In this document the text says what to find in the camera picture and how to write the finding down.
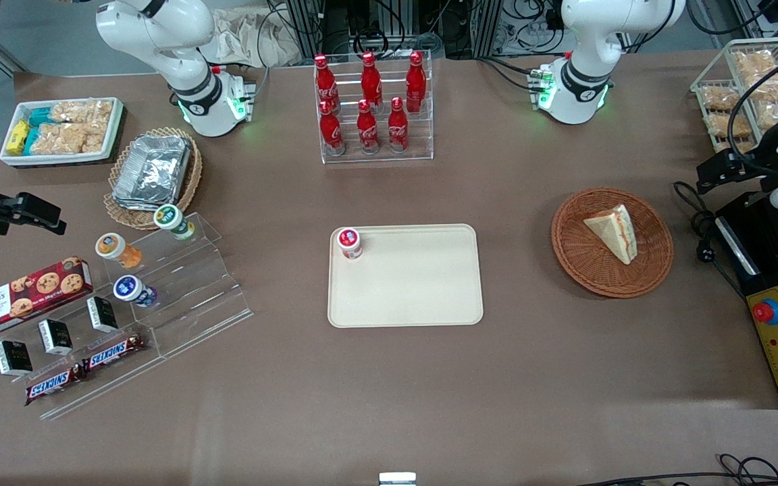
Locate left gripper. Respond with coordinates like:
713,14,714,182
696,150,778,211

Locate triangular sandwich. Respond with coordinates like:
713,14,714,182
583,204,638,265

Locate light tan wicker basket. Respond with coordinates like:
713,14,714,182
103,127,203,231

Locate brown round wicker basket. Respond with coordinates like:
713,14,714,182
551,187,675,299

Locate beige plastic tray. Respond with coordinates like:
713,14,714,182
327,223,484,329

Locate yellow snack pack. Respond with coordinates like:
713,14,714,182
5,120,30,156

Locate orange lid yogurt cup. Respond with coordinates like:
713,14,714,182
95,232,143,270

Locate red Walkers cookie box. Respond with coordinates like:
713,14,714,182
0,256,94,340

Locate black tabletop appliance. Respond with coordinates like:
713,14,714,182
715,191,778,410

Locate white rectangular snack bin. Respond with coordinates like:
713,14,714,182
0,97,125,167

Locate blue lid yogurt cup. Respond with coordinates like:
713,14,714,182
113,275,159,309

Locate small black white box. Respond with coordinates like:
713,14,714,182
86,296,120,333
38,319,74,356
0,340,34,377

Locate stacked aluminium foil containers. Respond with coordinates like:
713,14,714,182
112,135,192,210

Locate green lid yogurt cup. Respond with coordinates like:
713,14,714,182
153,204,196,242

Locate Snickers chocolate bar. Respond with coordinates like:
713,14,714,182
24,364,86,407
82,333,147,373

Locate clear acrylic step display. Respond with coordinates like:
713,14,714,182
38,213,255,421

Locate beige cloth bag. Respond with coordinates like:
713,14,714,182
199,7,303,68

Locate clear acrylic bottle rack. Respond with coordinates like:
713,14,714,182
313,49,435,165

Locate red cola bottle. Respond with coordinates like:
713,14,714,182
405,51,427,113
356,99,382,155
360,51,384,109
319,100,346,157
387,97,411,153
313,54,340,114

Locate red lid yogurt cup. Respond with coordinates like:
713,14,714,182
336,227,363,261

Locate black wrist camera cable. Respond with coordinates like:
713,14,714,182
732,42,778,178

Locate black power cable with plug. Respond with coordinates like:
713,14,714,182
673,181,748,299

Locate white wire shelf rack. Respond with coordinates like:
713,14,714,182
690,37,778,157

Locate black arm base cable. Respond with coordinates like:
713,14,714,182
477,56,542,92

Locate black floor cables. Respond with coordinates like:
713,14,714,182
578,454,778,486

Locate aluminium frame equipment rack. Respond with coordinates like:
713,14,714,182
281,0,506,61

